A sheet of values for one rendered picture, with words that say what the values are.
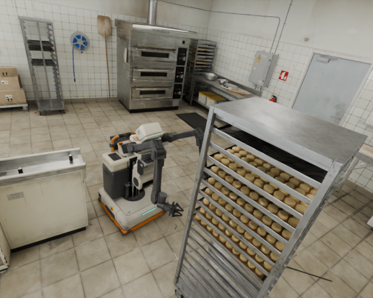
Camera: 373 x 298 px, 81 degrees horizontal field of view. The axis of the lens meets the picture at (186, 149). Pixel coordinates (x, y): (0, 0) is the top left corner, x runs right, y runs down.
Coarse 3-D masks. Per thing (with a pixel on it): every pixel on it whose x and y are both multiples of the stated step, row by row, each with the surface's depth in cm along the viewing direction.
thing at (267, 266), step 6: (198, 210) 155; (204, 210) 154; (204, 216) 151; (210, 216) 150; (216, 222) 146; (222, 228) 143; (228, 234) 140; (234, 240) 136; (240, 240) 139; (240, 246) 134; (246, 246) 133; (246, 252) 132; (252, 252) 130; (258, 258) 127; (264, 264) 125; (270, 270) 124
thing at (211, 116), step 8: (208, 120) 119; (208, 128) 120; (208, 136) 123; (208, 144) 127; (200, 160) 132; (200, 168) 134; (200, 176) 137; (192, 192) 145; (192, 200) 147; (192, 208) 150; (192, 216) 156; (184, 232) 165; (184, 240) 167; (184, 248) 172; (176, 272) 189; (176, 280) 194
